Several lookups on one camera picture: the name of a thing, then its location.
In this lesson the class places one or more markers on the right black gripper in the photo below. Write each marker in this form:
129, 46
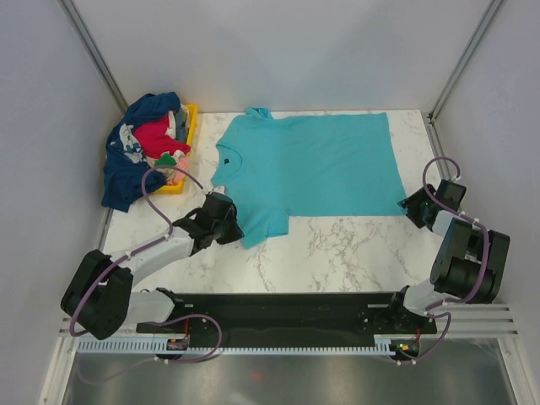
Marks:
411, 203

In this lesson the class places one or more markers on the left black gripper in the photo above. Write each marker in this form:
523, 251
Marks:
235, 234

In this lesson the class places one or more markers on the teal t-shirt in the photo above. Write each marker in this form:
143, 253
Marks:
306, 166

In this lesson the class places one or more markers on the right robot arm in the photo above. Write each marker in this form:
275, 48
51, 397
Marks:
457, 264

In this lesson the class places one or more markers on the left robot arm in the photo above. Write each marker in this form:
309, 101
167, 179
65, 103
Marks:
100, 299

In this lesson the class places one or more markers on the yellow plastic bin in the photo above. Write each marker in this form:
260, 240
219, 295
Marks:
178, 187

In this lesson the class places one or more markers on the magenta red t-shirt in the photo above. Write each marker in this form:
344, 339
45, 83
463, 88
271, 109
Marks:
155, 141

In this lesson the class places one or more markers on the navy blue printed t-shirt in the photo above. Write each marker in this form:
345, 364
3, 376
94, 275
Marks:
125, 161

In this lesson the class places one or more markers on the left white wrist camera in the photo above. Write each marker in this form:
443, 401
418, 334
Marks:
218, 189

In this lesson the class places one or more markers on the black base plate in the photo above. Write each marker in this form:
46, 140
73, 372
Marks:
298, 320

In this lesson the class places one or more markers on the right aluminium frame post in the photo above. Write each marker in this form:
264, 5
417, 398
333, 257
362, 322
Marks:
474, 42

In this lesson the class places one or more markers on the aluminium frame post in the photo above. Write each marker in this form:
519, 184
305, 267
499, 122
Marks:
474, 42
76, 20

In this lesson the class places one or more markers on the aluminium rail at base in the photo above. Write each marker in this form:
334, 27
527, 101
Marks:
479, 321

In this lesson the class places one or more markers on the white slotted cable duct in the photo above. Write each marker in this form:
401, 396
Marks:
166, 346

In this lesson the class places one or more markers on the left aluminium frame post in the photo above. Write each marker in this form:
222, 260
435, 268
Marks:
76, 20

